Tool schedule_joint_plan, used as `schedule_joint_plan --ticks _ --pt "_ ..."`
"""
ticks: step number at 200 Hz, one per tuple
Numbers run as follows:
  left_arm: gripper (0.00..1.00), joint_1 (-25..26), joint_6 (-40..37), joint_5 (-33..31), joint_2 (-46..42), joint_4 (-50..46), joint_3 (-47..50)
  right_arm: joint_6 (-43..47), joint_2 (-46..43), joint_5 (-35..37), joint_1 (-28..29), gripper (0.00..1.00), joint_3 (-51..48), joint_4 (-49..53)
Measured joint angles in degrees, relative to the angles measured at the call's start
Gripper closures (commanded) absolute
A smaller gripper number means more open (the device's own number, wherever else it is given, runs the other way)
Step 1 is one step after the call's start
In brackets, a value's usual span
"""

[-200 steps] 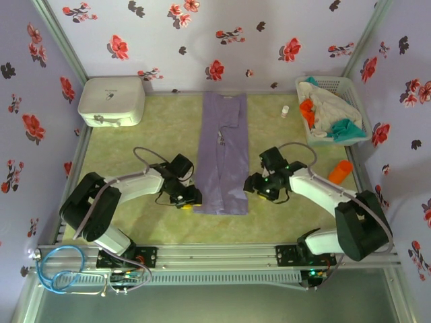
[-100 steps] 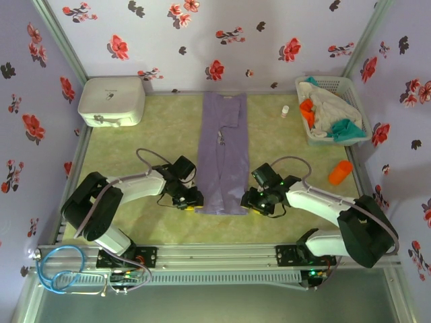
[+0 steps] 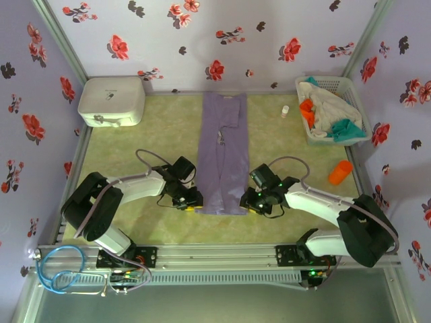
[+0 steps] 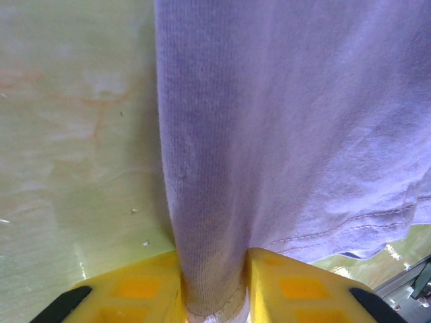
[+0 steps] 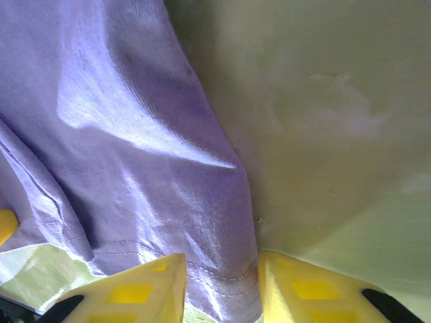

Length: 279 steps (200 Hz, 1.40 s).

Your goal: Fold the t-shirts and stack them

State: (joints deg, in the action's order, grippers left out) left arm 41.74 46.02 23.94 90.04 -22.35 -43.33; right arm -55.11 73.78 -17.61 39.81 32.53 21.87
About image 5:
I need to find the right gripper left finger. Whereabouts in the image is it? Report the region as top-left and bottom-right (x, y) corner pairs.
(36, 254), (188, 323)

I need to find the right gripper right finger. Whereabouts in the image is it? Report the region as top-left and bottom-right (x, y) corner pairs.
(257, 250), (425, 323)

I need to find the purple t-shirt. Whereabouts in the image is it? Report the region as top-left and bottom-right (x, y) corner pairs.
(0, 0), (263, 323)

